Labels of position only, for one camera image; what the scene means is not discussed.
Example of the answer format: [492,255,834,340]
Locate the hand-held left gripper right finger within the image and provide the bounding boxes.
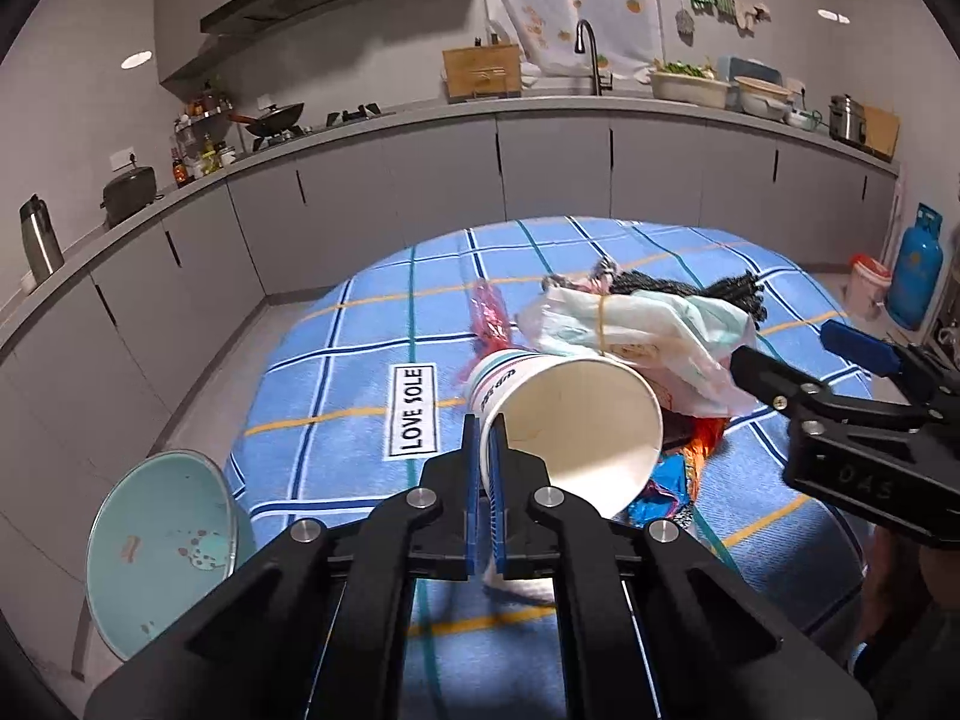
[487,420,878,720]

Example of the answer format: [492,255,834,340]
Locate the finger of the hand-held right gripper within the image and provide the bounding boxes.
[729,345,931,436]
[820,319,960,410]

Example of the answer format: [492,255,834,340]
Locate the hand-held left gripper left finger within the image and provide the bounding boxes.
[84,414,481,720]

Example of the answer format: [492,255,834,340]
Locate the white paper cup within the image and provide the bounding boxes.
[459,351,665,522]

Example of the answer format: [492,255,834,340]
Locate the white plastic bag bundle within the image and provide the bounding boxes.
[517,281,758,365]

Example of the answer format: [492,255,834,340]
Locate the shiny patterned snack wrapper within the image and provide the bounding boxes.
[469,277,518,361]

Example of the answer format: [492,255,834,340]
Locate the teal trash bin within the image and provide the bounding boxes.
[85,450,257,662]

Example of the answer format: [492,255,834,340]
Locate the white bucket red lid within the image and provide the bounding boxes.
[847,253,893,320]

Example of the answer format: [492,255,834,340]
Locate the pale printed plastic bag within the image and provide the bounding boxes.
[600,337,745,421]

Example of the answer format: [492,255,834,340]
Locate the blue gas cylinder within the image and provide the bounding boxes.
[885,202,944,331]

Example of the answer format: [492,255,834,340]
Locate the black mesh net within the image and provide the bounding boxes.
[607,270,766,327]

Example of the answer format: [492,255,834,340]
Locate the blue orange snack wrapper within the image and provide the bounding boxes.
[626,450,710,530]

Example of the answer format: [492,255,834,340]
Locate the blue checkered tablecloth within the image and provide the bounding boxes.
[221,216,875,720]

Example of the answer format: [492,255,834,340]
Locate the wooden cutting board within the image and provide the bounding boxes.
[862,105,899,160]

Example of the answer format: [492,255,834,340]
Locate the steel stock pot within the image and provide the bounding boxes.
[829,94,867,147]

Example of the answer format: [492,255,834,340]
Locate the beige lidded basin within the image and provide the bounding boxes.
[733,76,796,119]

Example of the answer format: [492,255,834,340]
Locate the grey blue storage box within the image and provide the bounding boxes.
[716,56,785,91]

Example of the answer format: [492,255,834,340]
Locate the cream basin with vegetables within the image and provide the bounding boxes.
[649,60,732,107]

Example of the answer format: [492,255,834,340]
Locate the grey kitchen cabinets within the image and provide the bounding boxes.
[0,94,901,556]

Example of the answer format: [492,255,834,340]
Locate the black kitchen faucet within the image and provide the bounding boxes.
[576,20,612,96]

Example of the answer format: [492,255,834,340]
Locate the black gas stove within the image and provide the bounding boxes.
[251,101,396,151]

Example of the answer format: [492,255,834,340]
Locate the black wok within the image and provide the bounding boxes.
[229,103,305,137]

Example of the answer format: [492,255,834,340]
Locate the wooden knife block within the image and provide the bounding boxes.
[442,43,524,102]

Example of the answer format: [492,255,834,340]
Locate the white fruit print curtain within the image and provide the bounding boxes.
[476,0,665,76]

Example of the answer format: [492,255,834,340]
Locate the spice rack with bottles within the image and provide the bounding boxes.
[174,94,237,185]

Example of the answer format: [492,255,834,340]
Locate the dark rice cooker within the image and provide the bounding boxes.
[101,165,158,230]

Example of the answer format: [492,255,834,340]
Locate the steel thermos flask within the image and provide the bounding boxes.
[19,195,65,286]

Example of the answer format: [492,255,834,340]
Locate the wall hook rack with towels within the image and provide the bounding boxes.
[675,0,773,35]

